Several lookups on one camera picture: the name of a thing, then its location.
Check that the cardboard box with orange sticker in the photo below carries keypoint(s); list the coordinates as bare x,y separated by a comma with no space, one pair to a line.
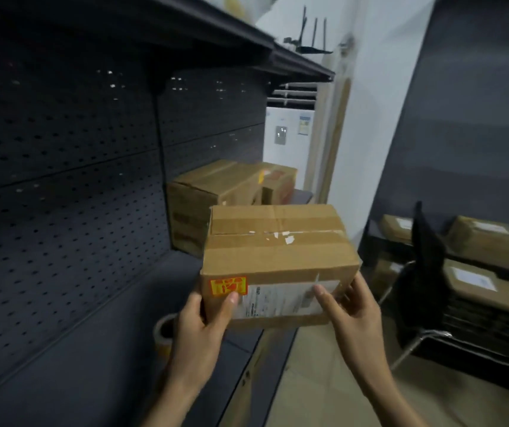
272,257

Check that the dark low shelf rack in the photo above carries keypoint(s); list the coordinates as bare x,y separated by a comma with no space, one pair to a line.
481,306

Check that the black wifi router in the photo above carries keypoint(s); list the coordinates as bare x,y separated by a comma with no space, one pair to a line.
310,37

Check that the person's right forearm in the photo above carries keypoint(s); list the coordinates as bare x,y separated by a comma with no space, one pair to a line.
394,402

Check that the person's right hand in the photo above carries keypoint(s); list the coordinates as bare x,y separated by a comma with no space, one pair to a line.
361,324

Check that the wooden door frame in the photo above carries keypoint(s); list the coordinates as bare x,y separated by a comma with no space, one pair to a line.
332,128

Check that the small cardboard box red print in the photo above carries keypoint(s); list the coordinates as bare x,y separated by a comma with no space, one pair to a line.
281,182

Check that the large brown cardboard box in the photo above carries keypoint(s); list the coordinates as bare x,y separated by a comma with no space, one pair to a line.
205,200

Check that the person's left thumb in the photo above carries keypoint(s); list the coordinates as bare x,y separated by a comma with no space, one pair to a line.
226,309

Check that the white air conditioner unit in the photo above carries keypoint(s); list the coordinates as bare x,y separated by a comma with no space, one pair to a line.
287,137

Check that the person's left forearm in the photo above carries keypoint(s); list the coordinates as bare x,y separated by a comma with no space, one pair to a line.
178,402

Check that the person's left hand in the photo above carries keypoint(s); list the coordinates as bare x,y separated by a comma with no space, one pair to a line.
194,340

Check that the roll of packing tape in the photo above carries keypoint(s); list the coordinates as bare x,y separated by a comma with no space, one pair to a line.
164,337

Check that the black chair with metal frame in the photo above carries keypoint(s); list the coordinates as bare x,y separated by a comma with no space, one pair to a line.
432,297

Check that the cardboard parcel with white label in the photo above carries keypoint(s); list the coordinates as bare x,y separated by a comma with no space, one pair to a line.
494,286
387,273
488,240
396,227

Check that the dark metal pegboard shelf unit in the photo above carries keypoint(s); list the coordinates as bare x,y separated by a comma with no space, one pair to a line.
81,195

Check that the person's right thumb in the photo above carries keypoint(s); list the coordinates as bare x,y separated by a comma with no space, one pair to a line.
329,303

